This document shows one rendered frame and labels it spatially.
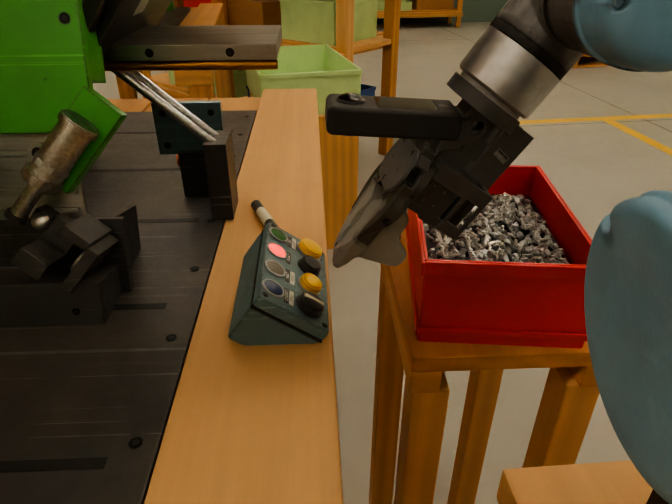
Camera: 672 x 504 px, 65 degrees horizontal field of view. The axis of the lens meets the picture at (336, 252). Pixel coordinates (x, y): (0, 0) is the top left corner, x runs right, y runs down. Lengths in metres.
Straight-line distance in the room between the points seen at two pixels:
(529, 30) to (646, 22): 0.13
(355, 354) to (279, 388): 1.39
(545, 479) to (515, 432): 1.20
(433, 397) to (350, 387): 1.04
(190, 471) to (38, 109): 0.37
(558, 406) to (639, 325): 0.58
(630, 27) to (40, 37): 0.49
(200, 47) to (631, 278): 0.56
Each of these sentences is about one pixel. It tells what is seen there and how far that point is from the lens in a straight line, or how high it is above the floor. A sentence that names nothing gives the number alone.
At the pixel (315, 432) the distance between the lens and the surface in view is 0.44.
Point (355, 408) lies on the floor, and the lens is 1.68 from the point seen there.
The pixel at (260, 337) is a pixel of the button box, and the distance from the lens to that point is 0.51.
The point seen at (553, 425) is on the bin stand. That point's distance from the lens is 0.81.
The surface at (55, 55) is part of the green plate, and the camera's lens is 0.60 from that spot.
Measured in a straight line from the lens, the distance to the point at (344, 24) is 3.03.
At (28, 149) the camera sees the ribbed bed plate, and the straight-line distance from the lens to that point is 0.63.
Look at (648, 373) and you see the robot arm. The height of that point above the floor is 1.11.
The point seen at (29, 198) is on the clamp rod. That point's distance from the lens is 0.59.
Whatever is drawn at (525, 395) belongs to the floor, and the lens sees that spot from 1.82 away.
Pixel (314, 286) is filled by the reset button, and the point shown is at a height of 0.93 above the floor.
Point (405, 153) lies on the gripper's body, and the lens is 0.48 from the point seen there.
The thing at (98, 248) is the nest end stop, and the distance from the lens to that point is 0.57.
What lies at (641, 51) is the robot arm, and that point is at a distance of 0.35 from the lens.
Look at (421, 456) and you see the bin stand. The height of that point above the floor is 0.61.
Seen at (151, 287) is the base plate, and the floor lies 0.90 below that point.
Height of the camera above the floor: 1.24
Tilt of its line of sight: 31 degrees down
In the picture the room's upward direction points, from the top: straight up
